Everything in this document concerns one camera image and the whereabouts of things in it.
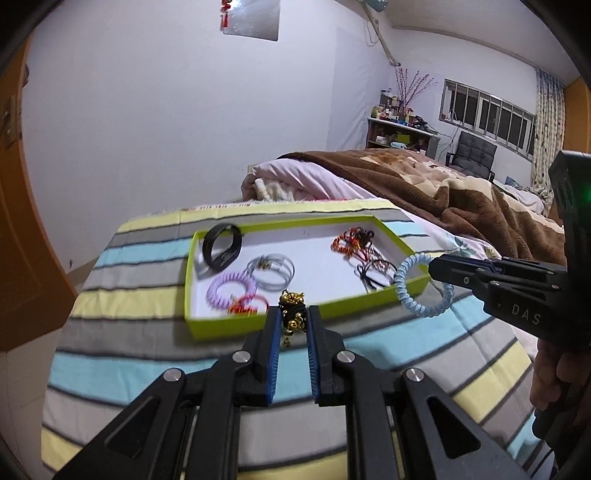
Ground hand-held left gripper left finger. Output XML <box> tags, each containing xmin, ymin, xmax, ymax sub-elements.
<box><xmin>53</xmin><ymin>305</ymin><xmax>283</xmax><ymax>480</ymax></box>

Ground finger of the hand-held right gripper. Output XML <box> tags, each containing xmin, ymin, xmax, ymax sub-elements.
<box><xmin>443</xmin><ymin>271</ymin><xmax>568</xmax><ymax>297</ymax></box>
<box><xmin>428</xmin><ymin>255</ymin><xmax>568</xmax><ymax>278</ymax></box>

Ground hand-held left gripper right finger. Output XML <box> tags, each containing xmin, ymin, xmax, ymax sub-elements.
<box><xmin>306</xmin><ymin>305</ymin><xmax>532</xmax><ymax>480</ymax></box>

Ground gold black charm ornament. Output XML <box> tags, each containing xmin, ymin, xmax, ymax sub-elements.
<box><xmin>278</xmin><ymin>289</ymin><xmax>308</xmax><ymax>348</ymax></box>

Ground green cardboard box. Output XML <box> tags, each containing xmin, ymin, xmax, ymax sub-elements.
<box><xmin>185</xmin><ymin>215</ymin><xmax>431</xmax><ymax>341</ymax></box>

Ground red hair tie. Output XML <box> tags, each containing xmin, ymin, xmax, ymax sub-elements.
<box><xmin>226</xmin><ymin>293</ymin><xmax>269</xmax><ymax>317</ymax></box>

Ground blue spiral hair tie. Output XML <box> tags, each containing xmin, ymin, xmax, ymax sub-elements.
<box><xmin>394</xmin><ymin>253</ymin><xmax>455</xmax><ymax>317</ymax></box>

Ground grey hair tie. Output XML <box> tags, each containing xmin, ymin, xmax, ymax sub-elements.
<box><xmin>245</xmin><ymin>253</ymin><xmax>295</xmax><ymax>291</ymax></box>

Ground purple spiral hair tie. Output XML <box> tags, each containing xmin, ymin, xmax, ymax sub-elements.
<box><xmin>207</xmin><ymin>271</ymin><xmax>257</xmax><ymax>311</ymax></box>

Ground black hair tie teal bead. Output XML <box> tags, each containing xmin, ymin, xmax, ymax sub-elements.
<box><xmin>355</xmin><ymin>258</ymin><xmax>398</xmax><ymax>294</ymax></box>

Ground person's right hand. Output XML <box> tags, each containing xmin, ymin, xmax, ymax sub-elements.
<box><xmin>531</xmin><ymin>339</ymin><xmax>591</xmax><ymax>411</ymax></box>

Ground brown plush blanket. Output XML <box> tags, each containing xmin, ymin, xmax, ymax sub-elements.
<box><xmin>276</xmin><ymin>148</ymin><xmax>566</xmax><ymax>266</ymax></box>

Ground black wristband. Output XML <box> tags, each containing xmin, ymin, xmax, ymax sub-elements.
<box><xmin>202</xmin><ymin>224</ymin><xmax>243</xmax><ymax>271</ymax></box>

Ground black office chair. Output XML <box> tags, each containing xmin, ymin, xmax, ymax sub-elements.
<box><xmin>445</xmin><ymin>130</ymin><xmax>498</xmax><ymax>181</ymax></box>

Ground striped bedsheet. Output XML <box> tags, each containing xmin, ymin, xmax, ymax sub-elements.
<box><xmin>41</xmin><ymin>198</ymin><xmax>539</xmax><ymax>480</ymax></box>

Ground cluttered white shelf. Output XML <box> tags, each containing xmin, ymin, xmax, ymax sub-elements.
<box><xmin>367</xmin><ymin>88</ymin><xmax>441</xmax><ymax>155</ymax></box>

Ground floral window curtain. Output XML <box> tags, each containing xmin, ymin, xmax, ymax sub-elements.
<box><xmin>531</xmin><ymin>67</ymin><xmax>565</xmax><ymax>195</ymax></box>

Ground barred window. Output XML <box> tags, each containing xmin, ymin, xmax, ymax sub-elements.
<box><xmin>441</xmin><ymin>78</ymin><xmax>539</xmax><ymax>162</ymax></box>

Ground white rolled cloth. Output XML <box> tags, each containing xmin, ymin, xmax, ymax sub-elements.
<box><xmin>253</xmin><ymin>179</ymin><xmax>283</xmax><ymax>201</ymax></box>

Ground orange wooden cabinet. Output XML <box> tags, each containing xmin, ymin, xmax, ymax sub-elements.
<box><xmin>561</xmin><ymin>76</ymin><xmax>591</xmax><ymax>153</ymax></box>

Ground purple flower branches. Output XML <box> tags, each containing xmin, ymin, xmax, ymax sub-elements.
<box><xmin>392</xmin><ymin>67</ymin><xmax>437</xmax><ymax>112</ymax></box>

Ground orange wooden door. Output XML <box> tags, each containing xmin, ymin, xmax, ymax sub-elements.
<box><xmin>0</xmin><ymin>37</ymin><xmax>79</xmax><ymax>354</ymax></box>

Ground white wall pipe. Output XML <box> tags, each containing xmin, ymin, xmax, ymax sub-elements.
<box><xmin>360</xmin><ymin>0</ymin><xmax>402</xmax><ymax>65</ymax></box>

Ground grey wall poster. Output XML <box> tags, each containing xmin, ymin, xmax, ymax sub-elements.
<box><xmin>221</xmin><ymin>0</ymin><xmax>282</xmax><ymax>42</ymax></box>

